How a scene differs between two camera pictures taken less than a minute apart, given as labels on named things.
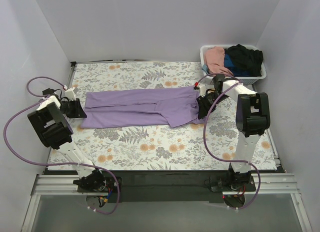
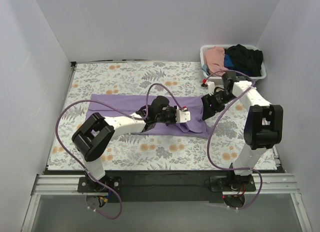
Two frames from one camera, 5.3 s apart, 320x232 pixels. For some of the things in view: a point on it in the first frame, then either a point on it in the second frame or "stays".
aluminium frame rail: [277, 184] stays
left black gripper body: [75, 109] to [172, 116]
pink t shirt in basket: [214, 57] stays
